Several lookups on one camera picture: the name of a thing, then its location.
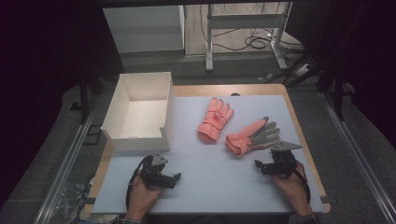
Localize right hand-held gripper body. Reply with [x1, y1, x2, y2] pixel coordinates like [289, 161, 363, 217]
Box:
[268, 140, 304, 180]

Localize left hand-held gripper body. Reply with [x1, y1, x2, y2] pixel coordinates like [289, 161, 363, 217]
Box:
[139, 152, 171, 189]

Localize pink glove with grey palm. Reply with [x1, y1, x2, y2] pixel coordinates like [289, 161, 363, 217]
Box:
[224, 116, 282, 158]

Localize white box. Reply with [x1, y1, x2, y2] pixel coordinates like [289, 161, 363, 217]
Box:
[100, 71, 176, 153]

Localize pink glove with strap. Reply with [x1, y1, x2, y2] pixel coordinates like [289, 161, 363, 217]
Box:
[197, 96, 235, 145]

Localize person's left hand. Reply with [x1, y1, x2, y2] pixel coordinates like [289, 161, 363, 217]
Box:
[126, 169, 163, 222]

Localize person's right hand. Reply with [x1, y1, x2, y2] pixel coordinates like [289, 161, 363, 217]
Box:
[272, 162, 313, 217]

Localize pale blue table mat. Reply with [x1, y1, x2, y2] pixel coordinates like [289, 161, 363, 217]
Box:
[92, 94, 325, 216]

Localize clear plastic bag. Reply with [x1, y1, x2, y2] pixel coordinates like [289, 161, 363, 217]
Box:
[54, 178, 96, 224]

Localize white power strip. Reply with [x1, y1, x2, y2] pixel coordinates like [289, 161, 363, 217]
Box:
[294, 63, 312, 77]

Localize black metal stand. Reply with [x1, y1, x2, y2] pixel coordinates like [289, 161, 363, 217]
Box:
[285, 3, 356, 122]
[68, 69, 106, 147]

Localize white cabinet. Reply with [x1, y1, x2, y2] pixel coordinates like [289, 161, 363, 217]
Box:
[102, 5, 186, 54]

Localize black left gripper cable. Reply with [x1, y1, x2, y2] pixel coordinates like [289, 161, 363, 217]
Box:
[125, 154, 154, 213]

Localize dark right gripper cable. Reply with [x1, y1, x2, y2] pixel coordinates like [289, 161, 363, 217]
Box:
[291, 159, 312, 203]

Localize aluminium rail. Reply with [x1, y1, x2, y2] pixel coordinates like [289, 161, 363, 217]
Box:
[319, 91, 396, 224]
[33, 101, 101, 224]

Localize black floor cables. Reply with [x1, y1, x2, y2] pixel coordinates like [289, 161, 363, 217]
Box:
[199, 3, 305, 63]

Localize grey metal desk frame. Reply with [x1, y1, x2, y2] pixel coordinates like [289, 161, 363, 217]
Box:
[205, 1, 294, 73]

